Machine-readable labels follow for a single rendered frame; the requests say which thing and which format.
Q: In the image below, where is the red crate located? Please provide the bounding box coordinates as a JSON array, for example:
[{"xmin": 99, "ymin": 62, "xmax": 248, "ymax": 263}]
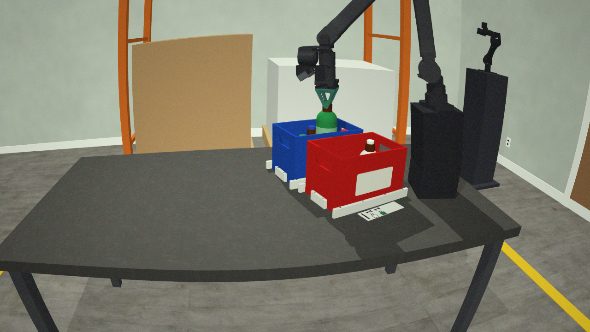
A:
[{"xmin": 305, "ymin": 132, "xmax": 404, "ymax": 212}]

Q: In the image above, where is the blue plastic bottle crate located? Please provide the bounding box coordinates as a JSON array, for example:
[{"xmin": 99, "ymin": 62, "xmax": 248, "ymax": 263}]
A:
[{"xmin": 272, "ymin": 118, "xmax": 355, "ymax": 183}]

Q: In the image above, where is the white bottle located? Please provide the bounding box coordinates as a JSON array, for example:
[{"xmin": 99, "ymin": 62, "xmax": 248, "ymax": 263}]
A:
[{"xmin": 360, "ymin": 139, "xmax": 376, "ymax": 155}]

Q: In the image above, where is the white paper pick list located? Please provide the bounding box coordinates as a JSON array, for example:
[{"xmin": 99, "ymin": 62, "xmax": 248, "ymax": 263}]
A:
[{"xmin": 358, "ymin": 202, "xmax": 404, "ymax": 221}]

